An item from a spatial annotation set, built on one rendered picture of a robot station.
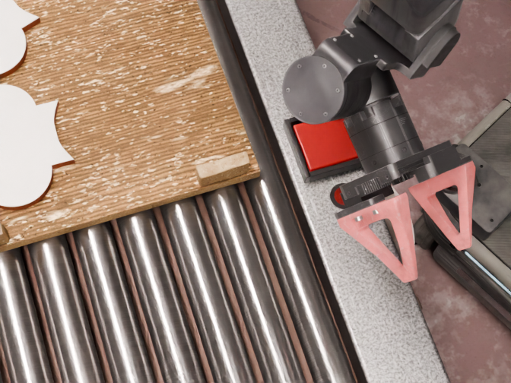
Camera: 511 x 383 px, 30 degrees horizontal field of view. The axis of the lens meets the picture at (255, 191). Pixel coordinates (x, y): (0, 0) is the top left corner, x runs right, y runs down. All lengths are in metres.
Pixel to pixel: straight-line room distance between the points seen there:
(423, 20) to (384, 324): 0.37
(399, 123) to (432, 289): 1.21
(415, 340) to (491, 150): 0.93
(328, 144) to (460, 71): 1.22
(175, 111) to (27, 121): 0.16
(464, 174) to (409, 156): 0.07
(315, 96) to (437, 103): 1.44
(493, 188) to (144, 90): 0.91
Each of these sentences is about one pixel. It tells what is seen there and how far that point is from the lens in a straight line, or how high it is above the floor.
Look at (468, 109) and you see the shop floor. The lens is 2.23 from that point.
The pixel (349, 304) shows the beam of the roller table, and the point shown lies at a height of 0.92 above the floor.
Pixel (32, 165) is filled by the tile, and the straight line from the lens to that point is 1.06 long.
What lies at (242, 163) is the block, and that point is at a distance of 1.03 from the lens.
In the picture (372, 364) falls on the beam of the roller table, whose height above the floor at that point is 0.92.
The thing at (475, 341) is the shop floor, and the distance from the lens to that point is 2.03.
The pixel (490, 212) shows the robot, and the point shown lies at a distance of 1.82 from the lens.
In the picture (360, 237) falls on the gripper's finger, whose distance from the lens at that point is 0.83.
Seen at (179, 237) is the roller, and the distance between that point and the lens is 1.04.
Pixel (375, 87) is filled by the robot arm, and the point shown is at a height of 1.17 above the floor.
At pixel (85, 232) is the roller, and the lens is 1.05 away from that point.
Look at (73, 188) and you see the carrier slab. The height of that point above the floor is 0.94.
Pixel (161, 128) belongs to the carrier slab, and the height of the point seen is 0.94.
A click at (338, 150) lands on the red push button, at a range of 1.08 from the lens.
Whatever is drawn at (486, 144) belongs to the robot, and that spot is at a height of 0.24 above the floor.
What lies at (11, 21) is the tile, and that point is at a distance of 1.15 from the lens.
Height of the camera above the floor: 1.90
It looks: 67 degrees down
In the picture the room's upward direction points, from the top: 8 degrees clockwise
